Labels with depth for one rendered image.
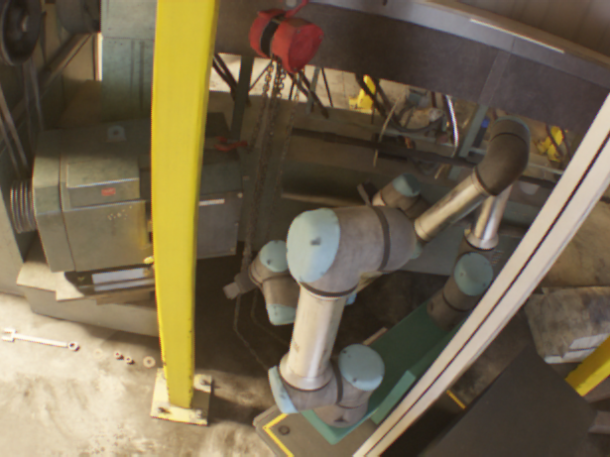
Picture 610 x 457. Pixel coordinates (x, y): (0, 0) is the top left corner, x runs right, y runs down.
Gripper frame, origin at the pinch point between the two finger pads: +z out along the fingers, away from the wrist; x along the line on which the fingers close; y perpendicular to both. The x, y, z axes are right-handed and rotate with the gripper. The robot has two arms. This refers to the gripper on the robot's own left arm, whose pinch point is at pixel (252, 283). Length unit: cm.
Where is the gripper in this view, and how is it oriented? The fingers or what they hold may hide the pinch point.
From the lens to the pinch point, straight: 150.7
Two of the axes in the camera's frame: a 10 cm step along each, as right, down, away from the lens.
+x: -8.3, 3.9, -3.9
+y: -4.7, -8.7, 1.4
